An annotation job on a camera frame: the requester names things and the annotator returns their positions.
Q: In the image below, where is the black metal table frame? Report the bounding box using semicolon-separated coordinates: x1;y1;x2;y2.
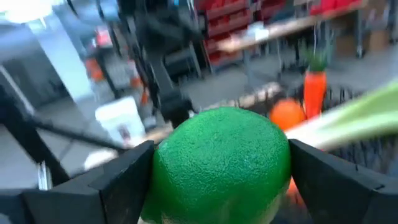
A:
0;83;131;189

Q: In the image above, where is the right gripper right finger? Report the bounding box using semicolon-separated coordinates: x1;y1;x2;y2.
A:
289;139;398;224

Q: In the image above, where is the white box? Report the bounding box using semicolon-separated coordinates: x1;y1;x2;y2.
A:
95;96;147;144

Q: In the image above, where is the black wire basket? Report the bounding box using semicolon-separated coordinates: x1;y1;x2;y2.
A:
242;83;398;180

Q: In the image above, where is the orange yellow fruit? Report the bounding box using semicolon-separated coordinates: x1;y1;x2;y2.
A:
286;179;306;208

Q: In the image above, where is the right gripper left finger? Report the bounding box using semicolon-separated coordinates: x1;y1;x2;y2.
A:
0;139;155;224

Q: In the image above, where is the green celery bunch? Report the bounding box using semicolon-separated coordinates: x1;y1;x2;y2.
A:
284;79;398;152

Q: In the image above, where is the red bin shelf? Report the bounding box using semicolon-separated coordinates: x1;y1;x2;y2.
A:
198;0;259;68

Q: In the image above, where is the orange carrot with green top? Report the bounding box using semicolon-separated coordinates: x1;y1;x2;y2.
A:
303;46;330;119

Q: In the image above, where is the cardboard box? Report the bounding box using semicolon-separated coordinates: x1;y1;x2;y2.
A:
366;29;390;52

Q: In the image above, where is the green lime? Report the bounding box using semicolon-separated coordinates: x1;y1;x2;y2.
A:
139;106;292;224

